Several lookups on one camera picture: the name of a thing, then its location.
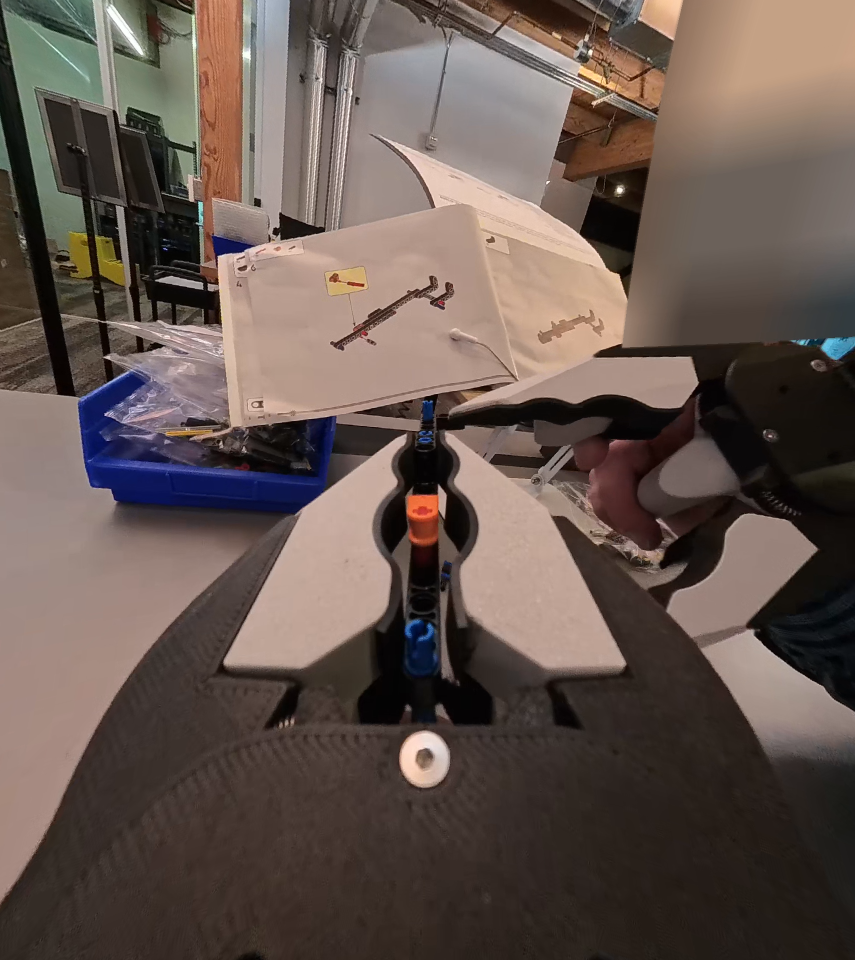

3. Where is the black panel on pole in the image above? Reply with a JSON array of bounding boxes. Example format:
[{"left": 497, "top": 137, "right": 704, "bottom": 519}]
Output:
[
  {"left": 116, "top": 126, "right": 166, "bottom": 354},
  {"left": 36, "top": 88, "right": 129, "bottom": 380}
]

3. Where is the white instruction booklet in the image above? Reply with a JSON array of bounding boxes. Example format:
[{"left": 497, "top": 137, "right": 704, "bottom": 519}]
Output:
[{"left": 216, "top": 133, "right": 630, "bottom": 442}]

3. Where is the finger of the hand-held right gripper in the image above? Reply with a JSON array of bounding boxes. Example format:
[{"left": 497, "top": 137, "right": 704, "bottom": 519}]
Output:
[
  {"left": 532, "top": 418, "right": 612, "bottom": 450},
  {"left": 446, "top": 355, "right": 700, "bottom": 442}
]

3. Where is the black bench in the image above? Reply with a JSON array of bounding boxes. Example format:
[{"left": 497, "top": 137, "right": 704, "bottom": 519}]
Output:
[{"left": 144, "top": 261, "right": 220, "bottom": 327}]

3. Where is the black storage shelf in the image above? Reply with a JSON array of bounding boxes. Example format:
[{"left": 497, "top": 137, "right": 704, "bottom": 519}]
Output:
[{"left": 123, "top": 105, "right": 200, "bottom": 264}]

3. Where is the person's right hand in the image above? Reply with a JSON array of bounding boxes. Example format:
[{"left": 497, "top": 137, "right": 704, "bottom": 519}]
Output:
[{"left": 573, "top": 401, "right": 700, "bottom": 552}]

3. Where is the yellow step stool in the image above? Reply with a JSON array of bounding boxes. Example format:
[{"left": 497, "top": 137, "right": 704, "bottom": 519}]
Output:
[{"left": 67, "top": 231, "right": 129, "bottom": 282}]

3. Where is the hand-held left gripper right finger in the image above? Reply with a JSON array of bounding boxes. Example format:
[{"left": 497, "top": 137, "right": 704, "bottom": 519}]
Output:
[{"left": 442, "top": 433, "right": 627, "bottom": 725}]

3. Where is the person's right forearm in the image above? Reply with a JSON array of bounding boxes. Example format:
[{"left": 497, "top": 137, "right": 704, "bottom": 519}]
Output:
[{"left": 753, "top": 525, "right": 855, "bottom": 751}]

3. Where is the white wooden book stand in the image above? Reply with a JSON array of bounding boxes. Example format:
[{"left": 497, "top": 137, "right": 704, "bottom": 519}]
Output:
[{"left": 465, "top": 382, "right": 579, "bottom": 489}]

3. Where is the clear plastic bag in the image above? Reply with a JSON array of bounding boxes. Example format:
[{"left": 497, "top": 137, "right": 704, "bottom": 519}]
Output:
[{"left": 547, "top": 480, "right": 672, "bottom": 564}]

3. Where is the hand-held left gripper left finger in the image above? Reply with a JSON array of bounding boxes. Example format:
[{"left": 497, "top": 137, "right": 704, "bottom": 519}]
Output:
[{"left": 223, "top": 433, "right": 410, "bottom": 725}]

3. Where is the wooden post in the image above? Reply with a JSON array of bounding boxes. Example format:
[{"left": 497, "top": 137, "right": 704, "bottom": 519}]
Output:
[{"left": 195, "top": 0, "right": 245, "bottom": 264}]

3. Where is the small blue storage bin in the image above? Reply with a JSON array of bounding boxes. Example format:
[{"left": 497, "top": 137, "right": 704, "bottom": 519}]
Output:
[{"left": 210, "top": 197, "right": 273, "bottom": 262}]

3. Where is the white-tipped wire page clip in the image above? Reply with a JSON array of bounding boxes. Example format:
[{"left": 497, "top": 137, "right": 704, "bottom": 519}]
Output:
[{"left": 448, "top": 327, "right": 520, "bottom": 382}]

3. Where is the blue plastic parts bin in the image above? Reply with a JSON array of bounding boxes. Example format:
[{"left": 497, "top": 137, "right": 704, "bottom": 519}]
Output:
[{"left": 78, "top": 371, "right": 337, "bottom": 513}]

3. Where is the pile of clear parts bags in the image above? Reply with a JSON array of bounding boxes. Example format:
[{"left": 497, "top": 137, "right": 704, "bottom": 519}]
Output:
[{"left": 103, "top": 321, "right": 324, "bottom": 475}]

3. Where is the black toy beam assembly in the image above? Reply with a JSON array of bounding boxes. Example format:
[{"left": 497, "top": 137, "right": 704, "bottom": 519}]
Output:
[{"left": 401, "top": 399, "right": 450, "bottom": 725}]

